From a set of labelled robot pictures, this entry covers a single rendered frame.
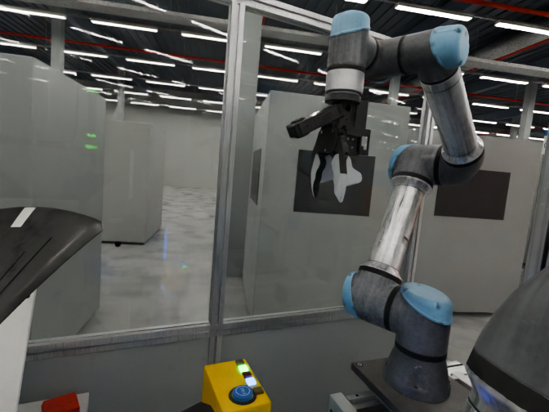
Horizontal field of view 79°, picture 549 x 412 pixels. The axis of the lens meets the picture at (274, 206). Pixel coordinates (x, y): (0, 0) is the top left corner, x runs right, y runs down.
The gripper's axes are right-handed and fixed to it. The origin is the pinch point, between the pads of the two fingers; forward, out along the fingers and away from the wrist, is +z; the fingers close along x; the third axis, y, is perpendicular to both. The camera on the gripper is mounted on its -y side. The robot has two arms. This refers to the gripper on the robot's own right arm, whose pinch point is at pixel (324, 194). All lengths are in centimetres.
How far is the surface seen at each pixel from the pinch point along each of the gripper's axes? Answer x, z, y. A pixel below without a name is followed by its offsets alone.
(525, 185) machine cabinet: 176, -12, 388
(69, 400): 37, 60, -48
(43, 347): 45, 49, -55
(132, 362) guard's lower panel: 45, 57, -33
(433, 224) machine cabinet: 206, 41, 283
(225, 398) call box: 0.1, 40.8, -17.9
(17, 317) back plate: 8, 24, -53
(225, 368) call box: 9.8, 40.8, -15.3
